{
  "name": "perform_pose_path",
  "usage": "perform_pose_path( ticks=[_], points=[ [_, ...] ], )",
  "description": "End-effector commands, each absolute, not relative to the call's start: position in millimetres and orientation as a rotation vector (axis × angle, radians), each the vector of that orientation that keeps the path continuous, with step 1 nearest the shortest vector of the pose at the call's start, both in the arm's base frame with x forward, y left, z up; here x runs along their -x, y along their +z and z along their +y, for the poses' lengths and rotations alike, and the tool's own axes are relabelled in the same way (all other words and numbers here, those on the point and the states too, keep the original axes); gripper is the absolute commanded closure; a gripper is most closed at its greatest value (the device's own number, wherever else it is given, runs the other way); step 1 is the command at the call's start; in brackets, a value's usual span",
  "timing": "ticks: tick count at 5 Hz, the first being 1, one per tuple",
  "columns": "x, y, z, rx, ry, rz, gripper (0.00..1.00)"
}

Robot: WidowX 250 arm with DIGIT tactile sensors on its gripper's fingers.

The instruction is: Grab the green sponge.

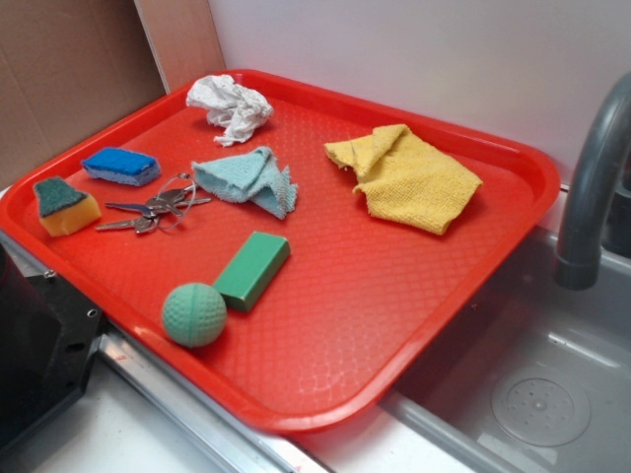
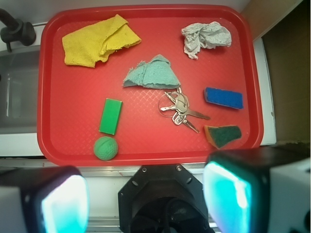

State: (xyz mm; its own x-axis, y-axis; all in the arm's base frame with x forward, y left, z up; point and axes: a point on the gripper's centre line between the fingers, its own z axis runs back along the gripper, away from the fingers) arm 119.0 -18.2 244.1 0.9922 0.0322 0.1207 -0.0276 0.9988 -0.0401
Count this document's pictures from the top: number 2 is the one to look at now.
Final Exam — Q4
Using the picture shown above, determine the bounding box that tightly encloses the bunch of silver keys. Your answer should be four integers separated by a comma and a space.
158, 87, 211, 133

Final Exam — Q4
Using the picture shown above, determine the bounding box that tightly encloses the crumpled grey-white cloth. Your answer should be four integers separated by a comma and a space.
181, 21, 232, 60

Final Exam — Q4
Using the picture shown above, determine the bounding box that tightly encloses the green rectangular block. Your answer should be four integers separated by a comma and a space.
99, 98, 123, 135

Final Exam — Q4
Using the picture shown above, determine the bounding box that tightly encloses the teal frayed cloth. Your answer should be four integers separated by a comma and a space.
123, 54, 181, 89

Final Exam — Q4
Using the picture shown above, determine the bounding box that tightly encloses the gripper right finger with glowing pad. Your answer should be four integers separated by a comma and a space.
203, 147, 311, 233

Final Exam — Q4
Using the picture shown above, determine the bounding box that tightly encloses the red plastic tray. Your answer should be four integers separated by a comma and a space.
37, 5, 263, 166

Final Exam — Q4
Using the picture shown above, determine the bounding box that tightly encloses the yellow cloth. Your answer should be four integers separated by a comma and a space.
62, 15, 141, 68

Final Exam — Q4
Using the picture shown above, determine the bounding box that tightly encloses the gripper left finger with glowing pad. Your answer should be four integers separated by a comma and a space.
0, 166, 89, 233

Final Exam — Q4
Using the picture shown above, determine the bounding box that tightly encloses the green ball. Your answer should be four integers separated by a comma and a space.
93, 136, 118, 161

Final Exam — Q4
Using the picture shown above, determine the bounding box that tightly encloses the steel sink basin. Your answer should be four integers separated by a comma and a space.
0, 46, 40, 134

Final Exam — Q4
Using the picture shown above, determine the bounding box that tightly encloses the blue sponge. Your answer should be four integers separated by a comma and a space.
204, 87, 243, 109

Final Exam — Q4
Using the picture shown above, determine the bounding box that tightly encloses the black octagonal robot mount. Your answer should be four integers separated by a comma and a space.
118, 164, 214, 233

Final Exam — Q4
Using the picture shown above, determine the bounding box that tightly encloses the dark sink faucet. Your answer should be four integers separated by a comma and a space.
0, 8, 36, 52

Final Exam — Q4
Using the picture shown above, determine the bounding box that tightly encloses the green scouring sponge orange base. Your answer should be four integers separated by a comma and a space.
204, 125, 242, 149

